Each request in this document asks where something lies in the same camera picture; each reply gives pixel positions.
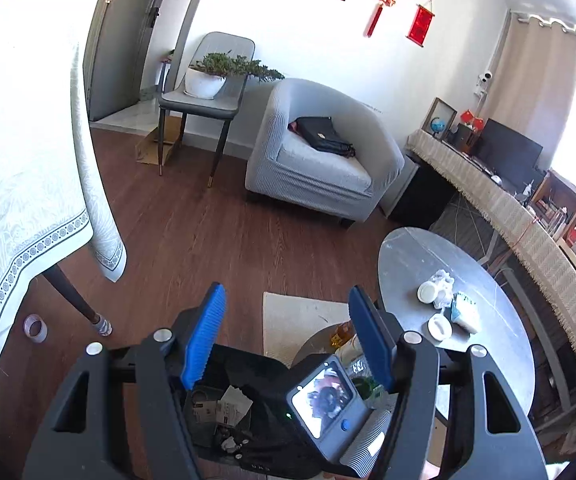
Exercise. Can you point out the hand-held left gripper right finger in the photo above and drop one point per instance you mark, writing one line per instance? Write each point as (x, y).
(373, 340)

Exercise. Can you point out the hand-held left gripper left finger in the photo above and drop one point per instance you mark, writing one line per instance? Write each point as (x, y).
(202, 340)

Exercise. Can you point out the black trash bin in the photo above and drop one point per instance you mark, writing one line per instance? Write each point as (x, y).
(263, 385)

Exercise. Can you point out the white paper slip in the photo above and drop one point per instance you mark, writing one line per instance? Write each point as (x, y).
(233, 402)

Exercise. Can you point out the green glass bottle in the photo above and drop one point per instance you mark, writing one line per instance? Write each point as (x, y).
(363, 387)

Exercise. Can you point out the white round lid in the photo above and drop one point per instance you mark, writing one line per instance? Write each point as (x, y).
(439, 327)

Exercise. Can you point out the white round cap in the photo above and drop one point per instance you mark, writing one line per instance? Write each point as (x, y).
(427, 292)

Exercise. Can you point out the crumpled white paper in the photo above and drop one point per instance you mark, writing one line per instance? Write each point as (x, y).
(443, 285)

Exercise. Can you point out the round grey marble table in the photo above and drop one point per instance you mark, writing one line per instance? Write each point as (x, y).
(418, 260)

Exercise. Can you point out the white teal paper packet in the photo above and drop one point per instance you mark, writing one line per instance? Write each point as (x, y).
(465, 312)

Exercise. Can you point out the dark table leg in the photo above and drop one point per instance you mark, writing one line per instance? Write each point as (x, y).
(75, 295)

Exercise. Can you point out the black cabinet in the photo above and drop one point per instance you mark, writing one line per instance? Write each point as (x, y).
(418, 190)

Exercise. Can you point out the purple tape roll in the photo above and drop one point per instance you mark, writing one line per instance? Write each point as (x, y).
(35, 328)

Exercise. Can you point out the grey armchair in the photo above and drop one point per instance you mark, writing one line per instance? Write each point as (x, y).
(318, 180)

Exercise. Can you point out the beige fringed desk cloth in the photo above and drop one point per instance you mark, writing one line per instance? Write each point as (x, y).
(518, 230)

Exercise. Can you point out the flat cardboard box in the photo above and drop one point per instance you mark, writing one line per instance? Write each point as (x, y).
(152, 145)

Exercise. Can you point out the black bag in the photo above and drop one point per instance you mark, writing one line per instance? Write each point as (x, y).
(323, 135)

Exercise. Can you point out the dark wooden box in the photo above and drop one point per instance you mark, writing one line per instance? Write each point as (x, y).
(465, 139)

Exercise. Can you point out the small blue globe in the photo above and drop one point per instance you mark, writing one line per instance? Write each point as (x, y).
(437, 126)

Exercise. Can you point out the black monitor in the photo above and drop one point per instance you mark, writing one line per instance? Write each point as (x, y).
(508, 152)

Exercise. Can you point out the white patterned tablecloth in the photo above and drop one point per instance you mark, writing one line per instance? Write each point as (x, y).
(27, 185)

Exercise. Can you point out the wooden shelf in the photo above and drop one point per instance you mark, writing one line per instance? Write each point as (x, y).
(568, 210)

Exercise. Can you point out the grey chair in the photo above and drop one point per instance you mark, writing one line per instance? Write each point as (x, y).
(200, 105)

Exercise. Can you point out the small red flags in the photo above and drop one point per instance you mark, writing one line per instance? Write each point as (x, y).
(473, 119)

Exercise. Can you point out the potted plant white pot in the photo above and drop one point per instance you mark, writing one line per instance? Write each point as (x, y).
(202, 85)

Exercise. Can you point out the beige curtain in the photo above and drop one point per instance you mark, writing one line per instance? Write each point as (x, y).
(533, 90)

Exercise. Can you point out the grey door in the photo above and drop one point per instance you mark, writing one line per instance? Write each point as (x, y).
(117, 50)

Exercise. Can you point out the wooden picture frame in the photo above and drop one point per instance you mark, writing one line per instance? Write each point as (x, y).
(440, 107)

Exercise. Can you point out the white security camera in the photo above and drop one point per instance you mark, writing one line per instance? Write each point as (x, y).
(484, 80)

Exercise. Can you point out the red wall scroll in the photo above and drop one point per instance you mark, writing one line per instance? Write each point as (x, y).
(421, 25)

